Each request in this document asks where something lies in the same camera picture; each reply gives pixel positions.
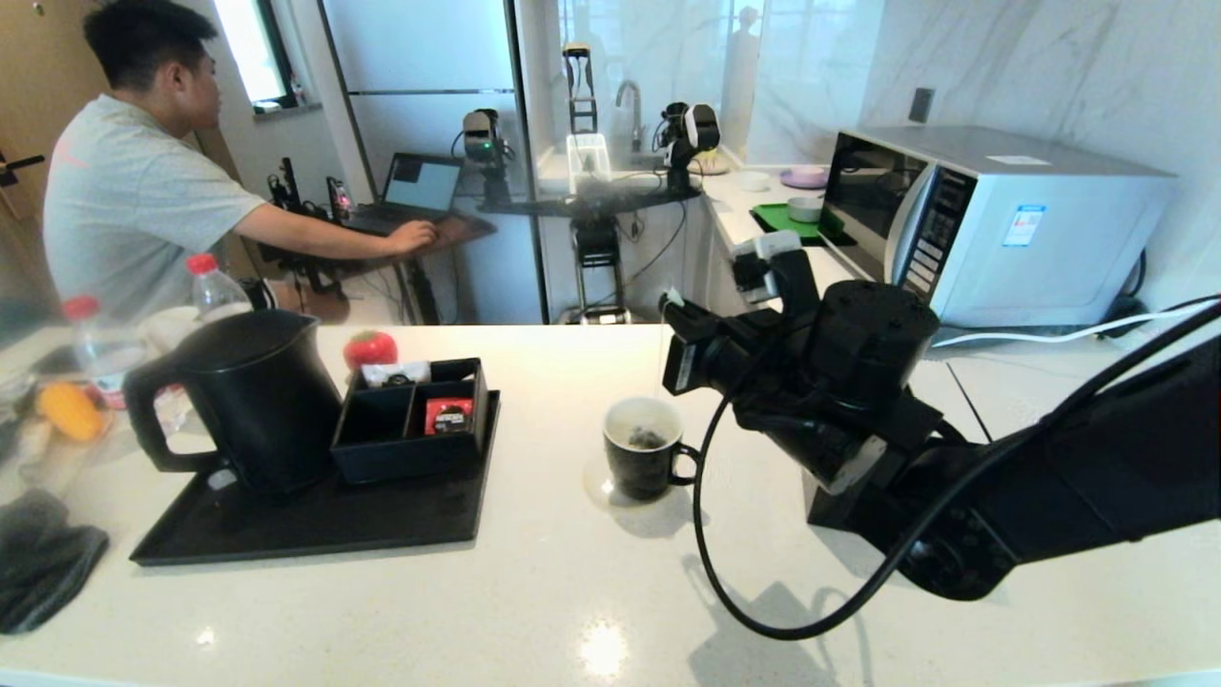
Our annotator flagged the black teleoperation rig stand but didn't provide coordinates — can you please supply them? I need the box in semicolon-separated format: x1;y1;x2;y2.
477;181;704;326

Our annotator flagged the black power cable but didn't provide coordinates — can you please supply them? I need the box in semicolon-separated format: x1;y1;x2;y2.
1097;250;1221;330

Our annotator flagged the clear packet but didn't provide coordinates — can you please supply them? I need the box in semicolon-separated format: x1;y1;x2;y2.
625;289;686;452

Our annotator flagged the green plastic tray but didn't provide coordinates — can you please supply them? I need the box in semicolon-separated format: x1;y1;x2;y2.
749;202;852;247

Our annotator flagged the dark grey folded cloth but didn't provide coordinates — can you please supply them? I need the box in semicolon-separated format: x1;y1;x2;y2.
0;490;111;635

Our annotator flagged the white wire rack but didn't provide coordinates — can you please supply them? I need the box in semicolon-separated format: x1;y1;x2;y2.
566;134;612;195

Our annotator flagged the black laptop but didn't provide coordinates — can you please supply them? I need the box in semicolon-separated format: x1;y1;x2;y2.
348;153;466;237

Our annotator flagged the red coffee sachet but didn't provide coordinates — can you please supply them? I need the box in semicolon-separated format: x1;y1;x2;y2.
422;400;475;440

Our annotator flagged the black handheld teleoperation rig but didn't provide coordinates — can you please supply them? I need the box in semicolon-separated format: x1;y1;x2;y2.
259;157;359;292

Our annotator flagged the white kitchen cabinet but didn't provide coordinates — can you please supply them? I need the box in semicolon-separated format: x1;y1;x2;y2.
687;196;776;326

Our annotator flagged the black electric kettle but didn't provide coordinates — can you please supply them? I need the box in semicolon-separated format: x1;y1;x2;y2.
122;308;342;500

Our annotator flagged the black tissue box white lid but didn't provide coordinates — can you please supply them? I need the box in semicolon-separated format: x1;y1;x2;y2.
804;358;993;550

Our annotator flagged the orange round object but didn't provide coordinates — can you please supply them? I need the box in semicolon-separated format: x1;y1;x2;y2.
38;384;104;443

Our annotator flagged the silver refrigerator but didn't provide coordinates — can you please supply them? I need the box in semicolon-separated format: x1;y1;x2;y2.
315;0;550;326

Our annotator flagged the white power cable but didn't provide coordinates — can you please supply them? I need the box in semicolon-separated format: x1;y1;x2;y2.
935;298;1221;350

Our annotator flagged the black compartment organizer box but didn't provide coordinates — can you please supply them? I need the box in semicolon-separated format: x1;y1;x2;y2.
330;357;493;484

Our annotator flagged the black upright frame device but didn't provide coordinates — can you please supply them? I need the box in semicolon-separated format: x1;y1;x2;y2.
562;42;599;135

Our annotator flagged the person in grey t-shirt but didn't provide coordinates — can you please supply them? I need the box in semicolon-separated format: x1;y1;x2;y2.
43;0;440;325

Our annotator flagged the silver microwave oven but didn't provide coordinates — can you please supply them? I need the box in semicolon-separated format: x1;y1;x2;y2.
822;125;1176;328

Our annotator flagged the white tea bag packet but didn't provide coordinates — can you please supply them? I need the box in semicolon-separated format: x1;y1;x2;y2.
361;364;431;390

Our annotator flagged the black leader arm with cables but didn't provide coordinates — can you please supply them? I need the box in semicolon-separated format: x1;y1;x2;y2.
658;101;722;193

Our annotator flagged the red tomato-shaped timer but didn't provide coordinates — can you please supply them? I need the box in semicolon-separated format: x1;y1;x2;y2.
343;330;400;373

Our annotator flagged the window with dark frame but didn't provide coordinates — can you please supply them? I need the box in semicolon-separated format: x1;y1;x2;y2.
210;0;299;117

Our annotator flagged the chrome kitchen faucet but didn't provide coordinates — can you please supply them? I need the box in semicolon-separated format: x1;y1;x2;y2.
615;80;646;156

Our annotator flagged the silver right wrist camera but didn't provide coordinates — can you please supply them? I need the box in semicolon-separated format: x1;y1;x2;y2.
731;229;804;304

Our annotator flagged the round translucent coaster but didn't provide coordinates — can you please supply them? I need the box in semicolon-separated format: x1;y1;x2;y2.
583;448;669;512

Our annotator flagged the black mug white inside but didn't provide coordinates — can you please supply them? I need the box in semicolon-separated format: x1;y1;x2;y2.
602;397;703;503

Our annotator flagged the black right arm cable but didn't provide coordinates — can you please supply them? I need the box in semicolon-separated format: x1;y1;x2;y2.
693;296;1221;640

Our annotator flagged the black rectangular serving tray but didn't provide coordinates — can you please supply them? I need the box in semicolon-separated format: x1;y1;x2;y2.
131;389;503;568

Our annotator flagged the clear water bottle red cap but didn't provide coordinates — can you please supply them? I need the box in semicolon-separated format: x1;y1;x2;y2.
63;295;192;440
186;253;256;323

